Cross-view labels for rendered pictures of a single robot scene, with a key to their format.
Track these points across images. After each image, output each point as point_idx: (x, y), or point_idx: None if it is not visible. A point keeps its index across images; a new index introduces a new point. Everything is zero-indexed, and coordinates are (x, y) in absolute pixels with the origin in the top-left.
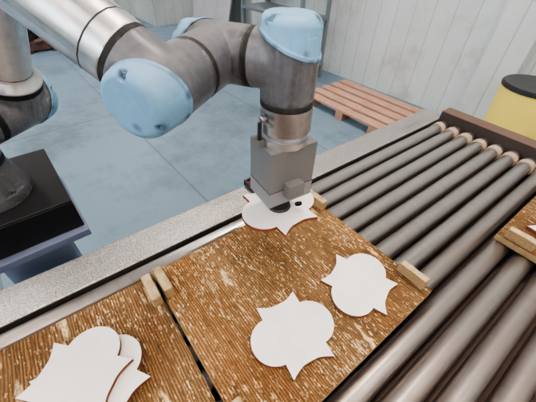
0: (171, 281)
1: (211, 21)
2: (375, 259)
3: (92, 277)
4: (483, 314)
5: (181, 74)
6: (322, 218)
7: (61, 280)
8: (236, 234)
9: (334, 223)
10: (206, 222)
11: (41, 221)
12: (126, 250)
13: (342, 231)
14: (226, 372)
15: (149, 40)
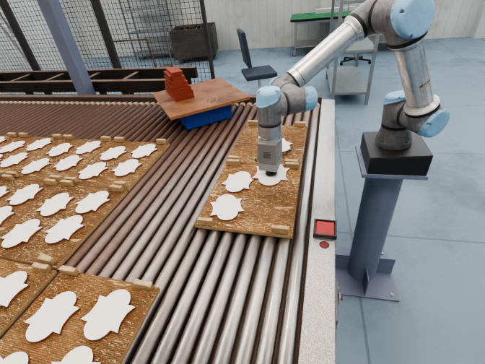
0: (291, 170)
1: (299, 88)
2: (225, 219)
3: (319, 160)
4: (169, 235)
5: (272, 85)
6: (267, 226)
7: (325, 155)
8: (294, 193)
9: (258, 227)
10: (317, 195)
11: (366, 154)
12: (325, 170)
13: (250, 225)
14: (248, 167)
15: (282, 76)
